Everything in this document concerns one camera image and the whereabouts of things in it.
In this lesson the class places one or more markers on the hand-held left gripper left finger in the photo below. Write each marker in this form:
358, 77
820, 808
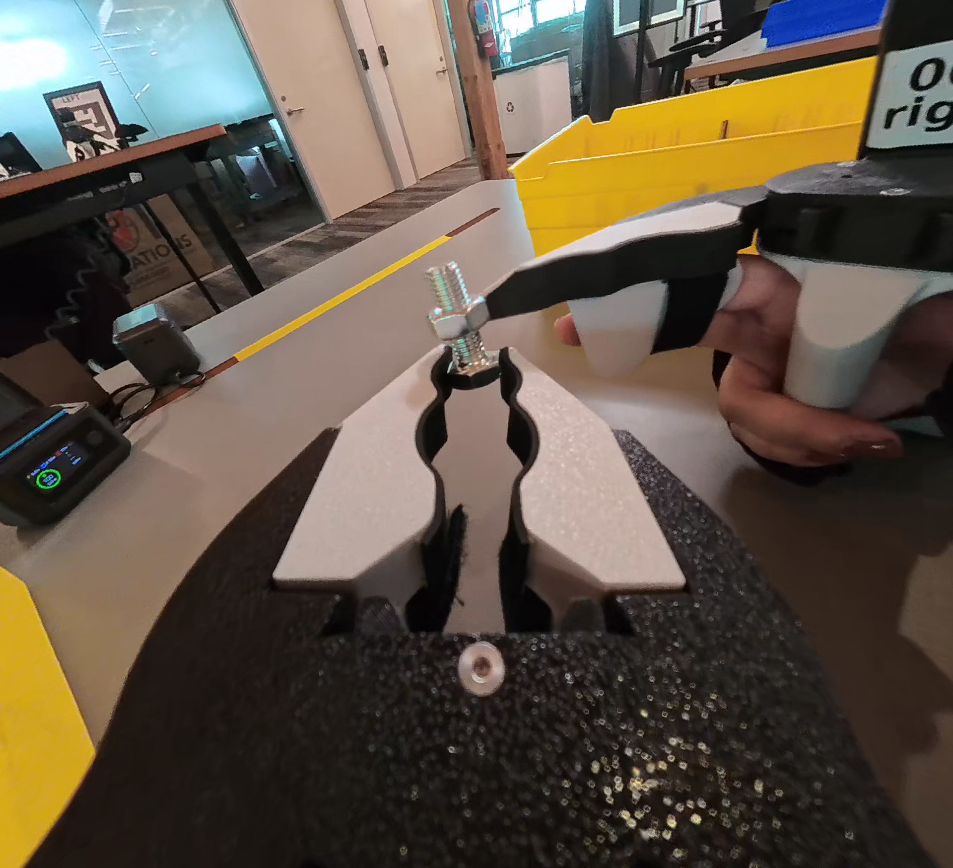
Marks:
365, 510

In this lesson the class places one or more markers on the black portable power station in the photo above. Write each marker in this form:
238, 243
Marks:
59, 458

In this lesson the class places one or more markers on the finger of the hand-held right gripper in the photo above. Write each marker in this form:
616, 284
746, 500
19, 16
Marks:
655, 235

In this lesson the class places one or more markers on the silver threaded bolt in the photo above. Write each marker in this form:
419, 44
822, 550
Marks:
444, 283

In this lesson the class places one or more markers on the brown cardboard sheet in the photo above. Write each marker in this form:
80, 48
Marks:
52, 376

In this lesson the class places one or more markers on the wooden table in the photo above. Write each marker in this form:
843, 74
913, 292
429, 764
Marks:
782, 56

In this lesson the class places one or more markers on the red fire extinguisher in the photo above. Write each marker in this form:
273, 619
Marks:
482, 19

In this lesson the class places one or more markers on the black hanging jacket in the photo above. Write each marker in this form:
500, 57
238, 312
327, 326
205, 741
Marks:
610, 49

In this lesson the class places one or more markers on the white recycling bin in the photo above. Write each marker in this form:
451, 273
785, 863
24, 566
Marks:
532, 108

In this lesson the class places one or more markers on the printed cardboard box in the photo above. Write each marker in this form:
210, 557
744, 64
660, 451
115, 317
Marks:
167, 250

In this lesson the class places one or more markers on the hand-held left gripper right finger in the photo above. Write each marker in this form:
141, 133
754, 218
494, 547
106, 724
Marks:
588, 510

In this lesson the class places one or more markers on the black and white marker sign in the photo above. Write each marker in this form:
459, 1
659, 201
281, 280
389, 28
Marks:
82, 123

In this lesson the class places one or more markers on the wooden post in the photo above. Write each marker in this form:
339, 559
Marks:
484, 123

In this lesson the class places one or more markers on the yellow tape strip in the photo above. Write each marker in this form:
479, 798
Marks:
335, 298

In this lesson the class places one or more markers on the silver hex nut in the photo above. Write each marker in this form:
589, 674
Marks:
454, 320

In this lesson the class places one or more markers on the grey power adapter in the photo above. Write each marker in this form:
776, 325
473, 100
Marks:
156, 343

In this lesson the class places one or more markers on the person's right hand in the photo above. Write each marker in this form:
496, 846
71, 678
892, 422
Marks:
759, 376

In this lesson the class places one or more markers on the wooden desk with black legs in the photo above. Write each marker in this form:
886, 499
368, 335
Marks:
112, 164

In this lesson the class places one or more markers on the blue plastic bin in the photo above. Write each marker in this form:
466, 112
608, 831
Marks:
826, 11

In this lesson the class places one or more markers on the white door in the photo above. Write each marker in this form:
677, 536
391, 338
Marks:
402, 26
298, 26

